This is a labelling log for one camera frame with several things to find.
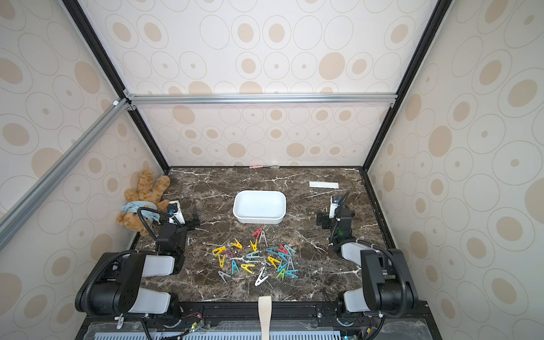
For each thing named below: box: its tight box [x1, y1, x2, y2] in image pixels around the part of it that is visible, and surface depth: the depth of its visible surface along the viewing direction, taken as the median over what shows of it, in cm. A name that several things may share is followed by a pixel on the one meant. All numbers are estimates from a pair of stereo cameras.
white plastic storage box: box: [232, 189, 287, 224], surface depth 105 cm
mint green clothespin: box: [245, 250, 264, 260], surface depth 89 cm
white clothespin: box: [254, 265, 269, 287], surface depth 83 cm
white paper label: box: [308, 181, 340, 190], surface depth 115 cm
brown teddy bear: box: [116, 168, 171, 237], surface depth 99 cm
